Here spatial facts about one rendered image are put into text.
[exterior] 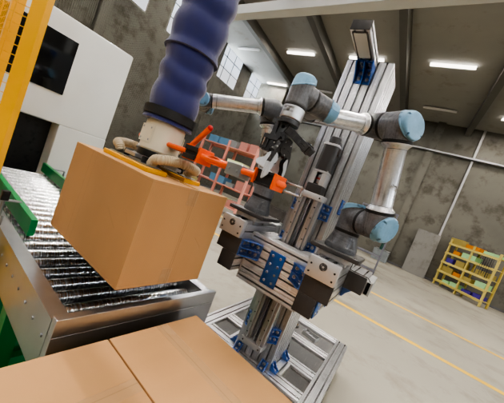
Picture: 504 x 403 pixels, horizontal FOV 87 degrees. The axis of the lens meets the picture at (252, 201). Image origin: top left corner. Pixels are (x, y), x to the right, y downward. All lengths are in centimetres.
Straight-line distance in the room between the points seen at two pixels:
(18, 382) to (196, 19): 126
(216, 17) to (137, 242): 93
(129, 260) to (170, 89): 68
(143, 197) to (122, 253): 20
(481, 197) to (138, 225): 1422
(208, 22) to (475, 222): 1386
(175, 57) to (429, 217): 1361
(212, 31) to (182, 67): 19
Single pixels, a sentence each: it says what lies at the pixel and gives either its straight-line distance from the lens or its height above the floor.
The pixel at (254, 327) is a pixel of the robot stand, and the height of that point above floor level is 43.
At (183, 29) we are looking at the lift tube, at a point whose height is 165.
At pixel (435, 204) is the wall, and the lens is 1435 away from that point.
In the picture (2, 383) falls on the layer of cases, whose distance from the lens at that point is 95.
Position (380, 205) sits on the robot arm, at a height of 129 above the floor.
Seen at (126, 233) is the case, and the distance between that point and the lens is 101.
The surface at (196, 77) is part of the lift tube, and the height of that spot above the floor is 151.
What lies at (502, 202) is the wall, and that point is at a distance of 1474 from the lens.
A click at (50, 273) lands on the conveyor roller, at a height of 54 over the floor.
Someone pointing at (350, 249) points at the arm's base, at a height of 107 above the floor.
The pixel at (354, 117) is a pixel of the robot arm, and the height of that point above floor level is 159.
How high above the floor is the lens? 119
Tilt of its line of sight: 4 degrees down
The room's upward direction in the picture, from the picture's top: 21 degrees clockwise
